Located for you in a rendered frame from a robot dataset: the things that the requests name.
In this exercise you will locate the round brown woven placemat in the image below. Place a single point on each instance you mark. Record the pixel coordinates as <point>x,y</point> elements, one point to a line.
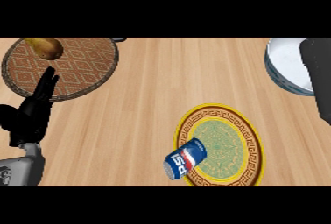
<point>81,68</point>

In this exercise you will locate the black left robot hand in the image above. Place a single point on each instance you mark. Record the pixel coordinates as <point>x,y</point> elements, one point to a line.
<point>33,116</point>

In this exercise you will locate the blue soda can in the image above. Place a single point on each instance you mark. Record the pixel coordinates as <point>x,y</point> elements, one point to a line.
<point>185,159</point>

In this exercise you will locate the yellow rimmed patterned plate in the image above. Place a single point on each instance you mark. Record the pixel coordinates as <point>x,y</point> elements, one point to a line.
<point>232,137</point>

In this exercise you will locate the brown potato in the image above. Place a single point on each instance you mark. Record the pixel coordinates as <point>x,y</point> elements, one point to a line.
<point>47,48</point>

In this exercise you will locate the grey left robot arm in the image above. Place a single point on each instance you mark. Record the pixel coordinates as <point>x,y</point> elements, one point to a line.
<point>16,170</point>

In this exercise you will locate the dark grey object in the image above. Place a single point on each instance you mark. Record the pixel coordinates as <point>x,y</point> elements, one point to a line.
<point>118,39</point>

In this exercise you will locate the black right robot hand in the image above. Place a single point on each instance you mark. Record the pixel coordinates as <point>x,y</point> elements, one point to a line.
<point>319,73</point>

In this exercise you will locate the white bowl with blue rim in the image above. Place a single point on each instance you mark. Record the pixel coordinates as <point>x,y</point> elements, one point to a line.
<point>287,62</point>

